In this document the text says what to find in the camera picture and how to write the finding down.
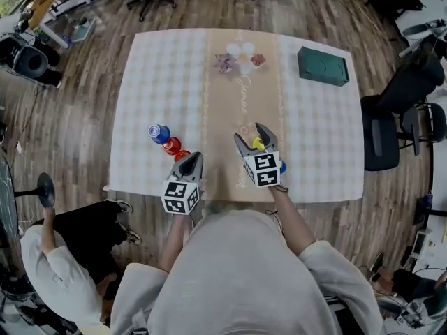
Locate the thin black cord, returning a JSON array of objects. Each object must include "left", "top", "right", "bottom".
[{"left": 264, "top": 209, "right": 286, "bottom": 237}]

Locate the round black marble table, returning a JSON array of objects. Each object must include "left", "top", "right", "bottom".
[{"left": 0, "top": 155, "right": 56, "bottom": 240}]

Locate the person's left forearm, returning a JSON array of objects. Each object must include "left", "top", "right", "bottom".
[{"left": 159, "top": 214, "right": 191, "bottom": 274}]

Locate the purple plant in white pot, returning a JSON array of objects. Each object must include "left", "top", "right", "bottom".
[{"left": 214, "top": 52, "right": 237, "bottom": 73}]

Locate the person's grey sweatshirt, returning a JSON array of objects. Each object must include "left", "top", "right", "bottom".
[{"left": 110, "top": 209, "right": 383, "bottom": 335}]

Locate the black folding chair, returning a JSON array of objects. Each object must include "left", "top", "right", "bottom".
[{"left": 397, "top": 101, "right": 447, "bottom": 157}]

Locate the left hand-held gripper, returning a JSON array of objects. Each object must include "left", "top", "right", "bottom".
[{"left": 161, "top": 151, "right": 204, "bottom": 216}]

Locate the dark green box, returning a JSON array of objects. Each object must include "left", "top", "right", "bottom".
[{"left": 296, "top": 45, "right": 350, "bottom": 88}]

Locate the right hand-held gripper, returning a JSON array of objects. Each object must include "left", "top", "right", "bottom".
[{"left": 233, "top": 122, "right": 283, "bottom": 188}]

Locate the person's right forearm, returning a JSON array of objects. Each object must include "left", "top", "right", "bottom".
[{"left": 271, "top": 184, "right": 317, "bottom": 254}]

